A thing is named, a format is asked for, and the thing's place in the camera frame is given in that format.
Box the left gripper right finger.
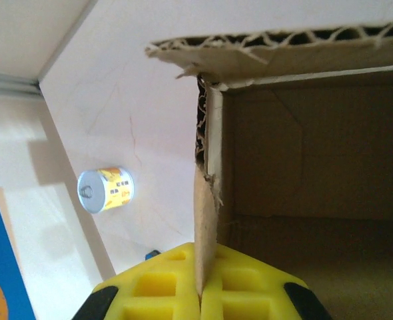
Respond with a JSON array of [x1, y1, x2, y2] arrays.
[[199, 245, 332, 320]]

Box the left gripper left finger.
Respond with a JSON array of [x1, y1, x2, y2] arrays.
[[71, 242, 200, 320]]

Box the small printed yellow can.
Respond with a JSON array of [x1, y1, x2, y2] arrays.
[[77, 166, 136, 214]]

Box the brown taped cardboard box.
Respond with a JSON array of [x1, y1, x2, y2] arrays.
[[145, 21, 393, 320]]

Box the blue floral wall panel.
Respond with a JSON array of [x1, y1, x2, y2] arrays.
[[0, 186, 37, 320]]

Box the aluminium frame post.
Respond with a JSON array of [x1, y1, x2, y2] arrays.
[[0, 68, 43, 97]]

